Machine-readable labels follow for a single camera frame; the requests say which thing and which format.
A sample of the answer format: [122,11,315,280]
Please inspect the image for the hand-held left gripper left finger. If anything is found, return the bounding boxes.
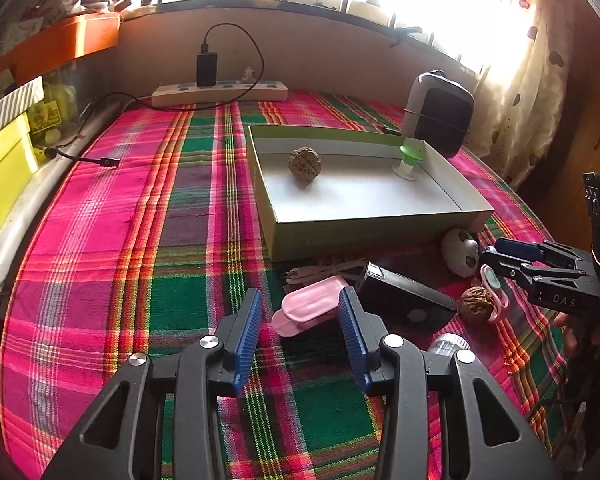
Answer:
[40,287,264,480]

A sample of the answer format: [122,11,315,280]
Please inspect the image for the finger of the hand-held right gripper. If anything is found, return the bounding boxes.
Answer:
[479,246,591,292]
[495,237,595,268]

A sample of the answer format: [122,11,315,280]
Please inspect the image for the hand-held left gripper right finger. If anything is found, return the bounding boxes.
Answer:
[337,286,563,480]

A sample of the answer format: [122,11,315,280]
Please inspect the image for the small pink plastic gadget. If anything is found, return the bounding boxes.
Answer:
[480,264,512,323]

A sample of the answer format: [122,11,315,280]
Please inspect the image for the brown walnut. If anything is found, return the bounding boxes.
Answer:
[459,286,496,321]
[288,146,324,178]

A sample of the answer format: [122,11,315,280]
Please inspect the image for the pink oval case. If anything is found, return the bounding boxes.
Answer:
[271,275,351,337]

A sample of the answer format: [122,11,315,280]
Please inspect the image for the black handheld device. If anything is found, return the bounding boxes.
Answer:
[354,260,458,311]

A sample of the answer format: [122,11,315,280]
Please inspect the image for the shallow cardboard box tray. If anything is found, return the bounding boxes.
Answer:
[245,124,496,262]

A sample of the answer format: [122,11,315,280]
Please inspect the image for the person's right hand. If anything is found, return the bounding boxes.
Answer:
[552,310,600,361]

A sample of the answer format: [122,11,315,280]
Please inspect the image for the white round panda toy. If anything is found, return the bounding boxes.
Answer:
[441,228,481,277]

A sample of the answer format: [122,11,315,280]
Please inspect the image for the green topped clear bottle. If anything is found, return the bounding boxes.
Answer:
[392,142,427,181]

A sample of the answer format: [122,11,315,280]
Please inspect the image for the wooden cabinet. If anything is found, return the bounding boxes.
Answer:
[525,5,600,261]

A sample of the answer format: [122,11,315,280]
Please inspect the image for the pink green plaid tablecloth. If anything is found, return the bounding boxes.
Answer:
[0,87,581,480]

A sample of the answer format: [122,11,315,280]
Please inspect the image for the grey and black fan heater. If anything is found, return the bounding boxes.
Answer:
[402,70,476,160]

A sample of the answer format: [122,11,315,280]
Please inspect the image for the cream dotted curtain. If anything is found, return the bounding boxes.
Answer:
[475,0,588,186]

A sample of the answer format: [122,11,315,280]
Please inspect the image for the white power strip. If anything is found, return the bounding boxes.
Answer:
[151,79,288,108]

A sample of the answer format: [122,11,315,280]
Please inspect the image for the black charger plug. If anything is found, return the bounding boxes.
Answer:
[196,44,219,88]

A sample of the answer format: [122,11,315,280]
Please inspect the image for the yellow box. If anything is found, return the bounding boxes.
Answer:
[0,112,37,240]

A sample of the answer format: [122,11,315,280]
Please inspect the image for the yellow green packet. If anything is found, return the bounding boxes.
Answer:
[27,82,78,146]

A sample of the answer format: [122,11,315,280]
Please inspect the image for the orange plastic box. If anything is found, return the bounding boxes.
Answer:
[0,12,121,78]

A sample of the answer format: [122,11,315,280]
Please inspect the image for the white cable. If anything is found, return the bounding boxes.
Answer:
[281,259,368,281]

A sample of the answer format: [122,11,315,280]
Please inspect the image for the black charging cable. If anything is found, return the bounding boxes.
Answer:
[34,22,266,167]

